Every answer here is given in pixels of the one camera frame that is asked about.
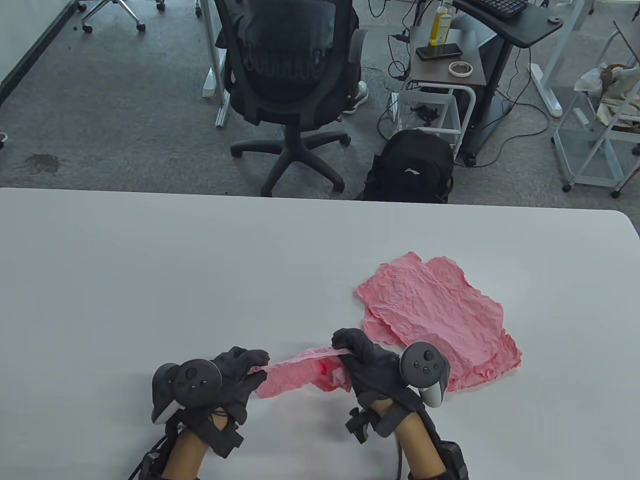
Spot person's right hand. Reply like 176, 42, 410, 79
331, 328, 424, 413

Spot person's left hand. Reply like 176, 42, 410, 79
151, 347, 271, 427

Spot person's right forearm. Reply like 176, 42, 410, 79
395, 409, 447, 477

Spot person's left forearm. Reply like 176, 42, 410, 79
162, 427, 211, 480

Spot black white tracking controller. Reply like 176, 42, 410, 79
151, 359, 224, 426
399, 341, 451, 407

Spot black backpack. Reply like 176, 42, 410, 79
362, 129, 455, 203

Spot black clamp parts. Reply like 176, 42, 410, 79
410, 102, 441, 126

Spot black mesh office chair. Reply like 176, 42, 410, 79
214, 0, 369, 197

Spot white desk leg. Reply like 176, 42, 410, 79
530, 0, 588, 118
199, 0, 232, 129

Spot white wheeled cart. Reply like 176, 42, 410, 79
552, 20, 640, 198

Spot grey white side table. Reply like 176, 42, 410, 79
392, 25, 488, 161

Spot black smartphone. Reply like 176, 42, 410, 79
416, 43, 464, 62

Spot clear bottle yellow liquid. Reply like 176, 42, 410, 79
429, 0, 455, 47

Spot beige cloth bundle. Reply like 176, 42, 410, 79
574, 62, 640, 133

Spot black standing desk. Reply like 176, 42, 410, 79
452, 0, 565, 168

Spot black keyboard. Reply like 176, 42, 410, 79
470, 0, 530, 20

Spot silver chair base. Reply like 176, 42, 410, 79
75, 0, 167, 34

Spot black wrist camera rig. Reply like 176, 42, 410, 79
345, 404, 471, 480
127, 406, 246, 480

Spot black floor cable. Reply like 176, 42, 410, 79
467, 47, 551, 168

